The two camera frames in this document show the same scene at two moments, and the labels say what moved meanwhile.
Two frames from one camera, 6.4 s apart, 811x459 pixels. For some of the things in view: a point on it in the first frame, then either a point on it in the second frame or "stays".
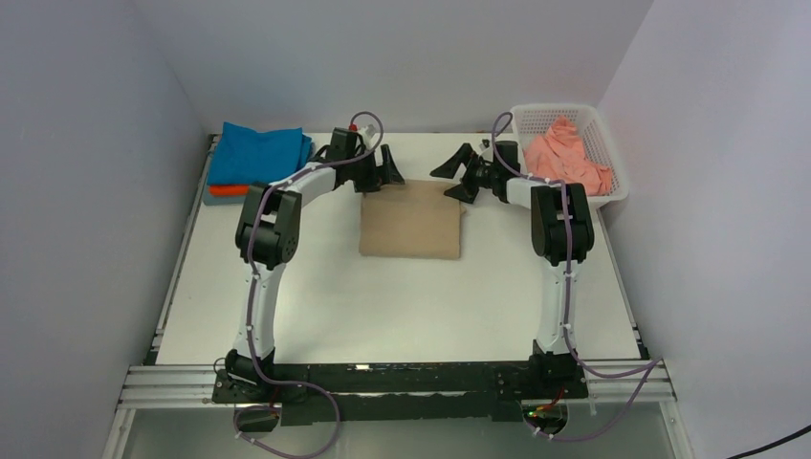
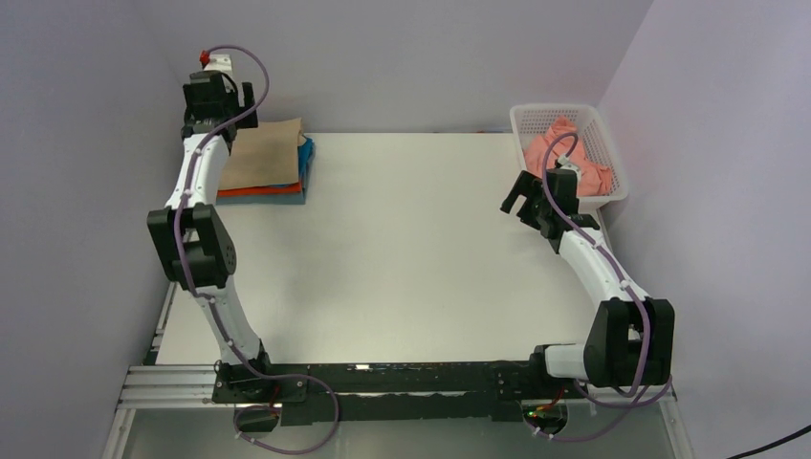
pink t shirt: x=558 y=154 stays
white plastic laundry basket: x=535 y=120 stays
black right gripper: x=470 y=161 to x=531 y=187
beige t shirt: x=414 y=219 to x=265 y=155
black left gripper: x=381 y=176 to x=247 y=98
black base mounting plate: x=406 y=392 stays
